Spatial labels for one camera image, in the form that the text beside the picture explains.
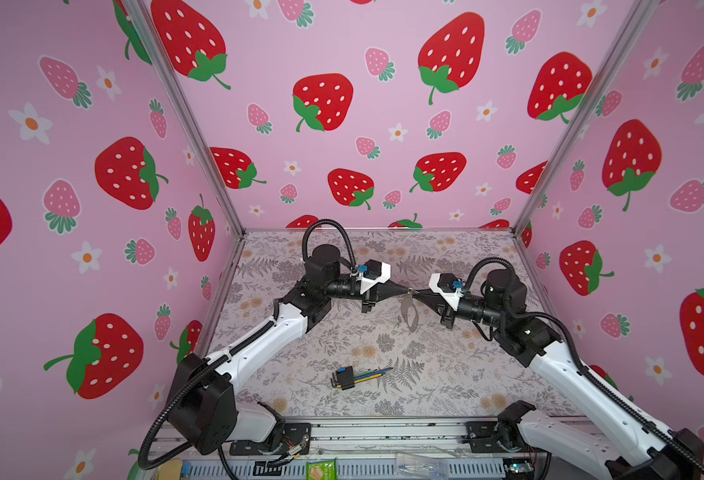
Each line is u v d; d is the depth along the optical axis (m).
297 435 0.75
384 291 0.65
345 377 0.84
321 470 0.69
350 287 0.61
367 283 0.58
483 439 0.74
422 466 0.69
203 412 0.40
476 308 0.59
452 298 0.58
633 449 0.40
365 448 0.73
